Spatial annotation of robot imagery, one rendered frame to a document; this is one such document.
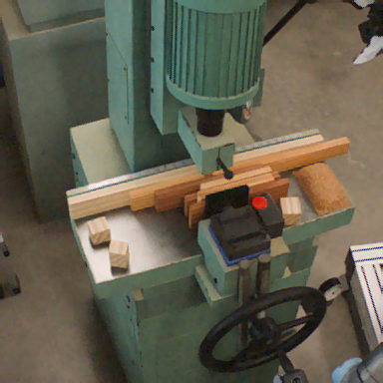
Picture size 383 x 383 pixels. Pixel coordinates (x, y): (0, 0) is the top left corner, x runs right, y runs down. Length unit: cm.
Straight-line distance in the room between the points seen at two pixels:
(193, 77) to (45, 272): 144
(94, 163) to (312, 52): 206
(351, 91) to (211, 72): 221
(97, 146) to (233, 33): 71
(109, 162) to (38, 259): 92
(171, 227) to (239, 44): 46
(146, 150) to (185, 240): 30
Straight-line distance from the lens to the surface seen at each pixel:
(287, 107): 314
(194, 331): 164
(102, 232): 138
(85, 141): 176
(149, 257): 137
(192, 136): 137
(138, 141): 159
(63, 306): 240
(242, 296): 135
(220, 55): 115
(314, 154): 157
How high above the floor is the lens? 200
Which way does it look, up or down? 47 degrees down
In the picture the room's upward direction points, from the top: 3 degrees clockwise
